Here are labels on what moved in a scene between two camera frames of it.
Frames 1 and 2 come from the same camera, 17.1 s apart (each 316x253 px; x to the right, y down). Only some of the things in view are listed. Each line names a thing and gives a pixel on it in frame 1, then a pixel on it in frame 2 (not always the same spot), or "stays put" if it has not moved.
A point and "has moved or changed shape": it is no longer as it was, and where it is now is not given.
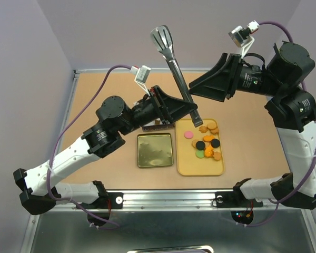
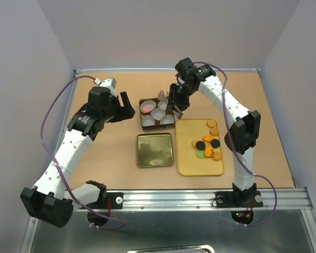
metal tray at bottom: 190,249 stays put
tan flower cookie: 217,155 stays put
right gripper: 221,79 → 181,104
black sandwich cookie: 215,143 stays put
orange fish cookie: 208,151 stays put
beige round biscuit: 194,143 stays put
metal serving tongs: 161,37 has moved or changed shape
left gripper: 169,108 → 126,112
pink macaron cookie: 188,134 has moved or changed shape
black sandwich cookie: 200,145 stays put
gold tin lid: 154,149 stays put
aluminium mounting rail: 173,201 stays put
